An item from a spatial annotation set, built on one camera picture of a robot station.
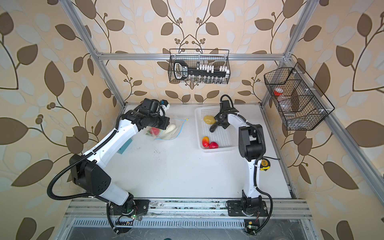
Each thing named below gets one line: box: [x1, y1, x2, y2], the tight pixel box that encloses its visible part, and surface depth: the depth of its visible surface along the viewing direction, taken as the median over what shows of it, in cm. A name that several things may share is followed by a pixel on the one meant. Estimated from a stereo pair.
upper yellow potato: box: [203, 115, 216, 125], surface depth 107 cm
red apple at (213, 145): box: [209, 141, 219, 149], surface depth 95 cm
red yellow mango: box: [202, 136, 210, 148], surface depth 96 cm
